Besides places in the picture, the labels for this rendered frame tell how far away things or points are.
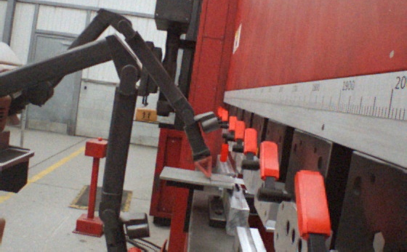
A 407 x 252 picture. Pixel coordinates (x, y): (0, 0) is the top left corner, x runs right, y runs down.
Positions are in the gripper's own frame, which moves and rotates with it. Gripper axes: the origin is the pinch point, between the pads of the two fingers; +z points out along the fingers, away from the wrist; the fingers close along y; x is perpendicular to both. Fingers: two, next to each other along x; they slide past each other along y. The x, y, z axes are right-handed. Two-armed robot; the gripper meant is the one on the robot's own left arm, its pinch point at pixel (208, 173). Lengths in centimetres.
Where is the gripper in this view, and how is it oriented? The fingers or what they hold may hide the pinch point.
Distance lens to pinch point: 141.9
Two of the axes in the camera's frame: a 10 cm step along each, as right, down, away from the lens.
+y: -0.1, -0.6, 10.0
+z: 3.4, 9.4, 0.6
